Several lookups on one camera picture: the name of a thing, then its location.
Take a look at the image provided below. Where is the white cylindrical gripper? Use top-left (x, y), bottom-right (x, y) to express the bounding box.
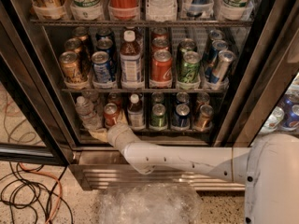
top-left (90, 109), bottom-right (140, 151)

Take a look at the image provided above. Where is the red coke can bottom front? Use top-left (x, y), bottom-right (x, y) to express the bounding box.
top-left (104, 103), bottom-right (121, 128)

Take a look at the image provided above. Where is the red coke can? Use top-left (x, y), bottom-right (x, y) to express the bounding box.
top-left (150, 49), bottom-right (172, 82)
top-left (151, 37), bottom-right (169, 52)
top-left (107, 92), bottom-right (122, 107)
top-left (104, 103), bottom-right (121, 128)
top-left (151, 27), bottom-right (169, 39)

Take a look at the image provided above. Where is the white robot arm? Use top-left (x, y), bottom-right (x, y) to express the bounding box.
top-left (93, 122), bottom-right (299, 224)

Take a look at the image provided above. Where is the brown tea bottle bottom shelf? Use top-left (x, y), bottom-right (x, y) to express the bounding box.
top-left (127, 93), bottom-right (145, 130)

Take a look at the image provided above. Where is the brown tea bottle shelf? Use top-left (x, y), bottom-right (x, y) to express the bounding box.
top-left (120, 30), bottom-right (142, 82)
top-left (127, 93), bottom-right (145, 130)

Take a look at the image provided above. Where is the red coke can bottom rear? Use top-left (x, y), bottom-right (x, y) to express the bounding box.
top-left (107, 92), bottom-right (122, 107)

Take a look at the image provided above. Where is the clear water bottle bottom shelf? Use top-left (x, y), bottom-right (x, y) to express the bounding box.
top-left (75, 96), bottom-right (102, 131)

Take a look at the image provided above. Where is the green can bottom front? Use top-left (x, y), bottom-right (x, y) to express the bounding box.
top-left (150, 104), bottom-right (166, 128)

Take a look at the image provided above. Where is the green can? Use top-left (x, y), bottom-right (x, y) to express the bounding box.
top-left (150, 104), bottom-right (166, 128)
top-left (151, 92), bottom-right (164, 105)
top-left (177, 38), bottom-right (197, 64)
top-left (178, 51), bottom-right (200, 84)

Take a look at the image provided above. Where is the green can bottom rear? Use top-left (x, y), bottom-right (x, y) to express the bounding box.
top-left (151, 92), bottom-right (164, 105)

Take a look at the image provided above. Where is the blue pepsi can middle front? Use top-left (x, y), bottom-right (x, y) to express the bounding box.
top-left (92, 51), bottom-right (115, 83)

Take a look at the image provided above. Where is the blue pepsi can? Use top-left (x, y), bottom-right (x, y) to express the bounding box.
top-left (96, 38), bottom-right (115, 60)
top-left (92, 51), bottom-right (115, 83)
top-left (95, 27), bottom-right (115, 41)

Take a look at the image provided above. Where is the blue can bottom front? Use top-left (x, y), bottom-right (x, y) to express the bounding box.
top-left (172, 104), bottom-right (190, 128)

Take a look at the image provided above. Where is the brown tea bottle middle shelf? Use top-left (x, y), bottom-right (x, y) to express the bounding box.
top-left (120, 30), bottom-right (142, 82)

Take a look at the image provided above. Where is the blue can bottom rear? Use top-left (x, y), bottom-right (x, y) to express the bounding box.
top-left (175, 92), bottom-right (190, 105)

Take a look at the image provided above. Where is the open glass fridge door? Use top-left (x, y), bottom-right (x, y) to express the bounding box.
top-left (0, 0), bottom-right (74, 166)

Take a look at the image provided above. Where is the red coke can middle front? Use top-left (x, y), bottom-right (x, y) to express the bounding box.
top-left (150, 49), bottom-right (172, 82)

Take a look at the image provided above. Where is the gold can middle front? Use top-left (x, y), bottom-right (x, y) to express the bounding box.
top-left (59, 51), bottom-right (84, 83)

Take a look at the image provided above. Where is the gold can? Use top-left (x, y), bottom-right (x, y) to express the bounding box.
top-left (72, 26), bottom-right (93, 48)
top-left (59, 51), bottom-right (84, 83)
top-left (196, 92), bottom-right (210, 109)
top-left (64, 37), bottom-right (88, 63)
top-left (194, 105), bottom-right (214, 130)

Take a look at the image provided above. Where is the gold can bottom front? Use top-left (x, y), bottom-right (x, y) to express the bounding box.
top-left (194, 105), bottom-right (214, 130)

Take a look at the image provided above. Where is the blue pepsi can middle rear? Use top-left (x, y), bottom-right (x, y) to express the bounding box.
top-left (95, 27), bottom-right (115, 41)

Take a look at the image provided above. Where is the gold can bottom rear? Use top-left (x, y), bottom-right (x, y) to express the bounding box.
top-left (196, 92), bottom-right (210, 109)

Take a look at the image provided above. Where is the green can middle front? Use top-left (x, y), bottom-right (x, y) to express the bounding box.
top-left (178, 51), bottom-right (200, 84)

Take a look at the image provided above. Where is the gold can middle rear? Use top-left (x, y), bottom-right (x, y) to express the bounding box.
top-left (72, 26), bottom-right (93, 48)

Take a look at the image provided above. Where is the red coke can middle rear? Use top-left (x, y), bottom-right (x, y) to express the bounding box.
top-left (151, 27), bottom-right (169, 39)

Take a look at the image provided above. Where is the green can middle rear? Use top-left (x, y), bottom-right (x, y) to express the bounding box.
top-left (177, 38), bottom-right (197, 64)

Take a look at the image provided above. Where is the slim redbull can middle rear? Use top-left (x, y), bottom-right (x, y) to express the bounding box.
top-left (203, 29), bottom-right (225, 60)

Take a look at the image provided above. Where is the slim redbull can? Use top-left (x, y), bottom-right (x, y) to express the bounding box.
top-left (204, 40), bottom-right (228, 78)
top-left (209, 50), bottom-right (235, 84)
top-left (203, 29), bottom-right (225, 60)

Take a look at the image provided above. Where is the slim redbull can middle front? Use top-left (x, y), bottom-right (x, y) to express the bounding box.
top-left (209, 50), bottom-right (235, 84)

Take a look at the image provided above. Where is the white can right fridge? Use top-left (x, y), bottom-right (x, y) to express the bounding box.
top-left (261, 106), bottom-right (284, 133)

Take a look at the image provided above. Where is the crumpled clear plastic bag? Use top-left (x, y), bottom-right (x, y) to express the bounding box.
top-left (99, 183), bottom-right (201, 224)

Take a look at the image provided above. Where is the orange extension cable left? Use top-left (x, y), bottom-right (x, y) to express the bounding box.
top-left (18, 161), bottom-right (64, 224)

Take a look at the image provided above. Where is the black floor cable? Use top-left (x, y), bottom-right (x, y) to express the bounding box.
top-left (0, 161), bottom-right (75, 224)

